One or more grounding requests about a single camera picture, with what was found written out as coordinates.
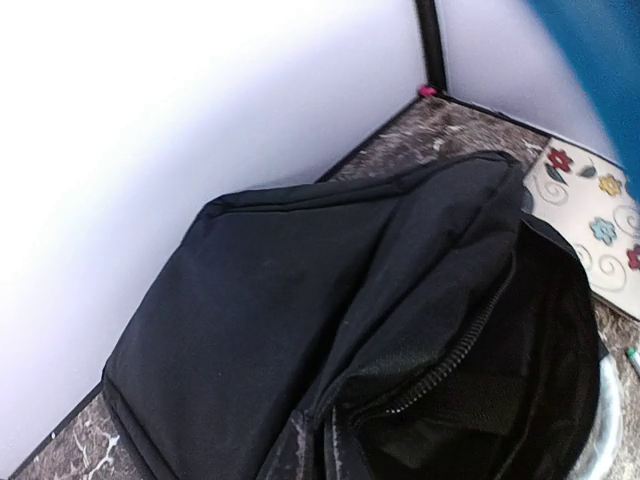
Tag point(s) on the black student backpack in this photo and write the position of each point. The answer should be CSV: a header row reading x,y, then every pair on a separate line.
x,y
414,326

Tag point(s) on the dog picture book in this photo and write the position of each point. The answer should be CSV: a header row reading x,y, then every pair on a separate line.
x,y
600,41

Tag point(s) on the floral ceramic tile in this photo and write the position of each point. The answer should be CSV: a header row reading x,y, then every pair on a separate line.
x,y
586,199

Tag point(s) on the white pen with blue cap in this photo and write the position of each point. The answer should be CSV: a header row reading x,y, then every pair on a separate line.
x,y
634,359

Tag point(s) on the black right frame post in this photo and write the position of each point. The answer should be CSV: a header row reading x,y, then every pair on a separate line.
x,y
432,45

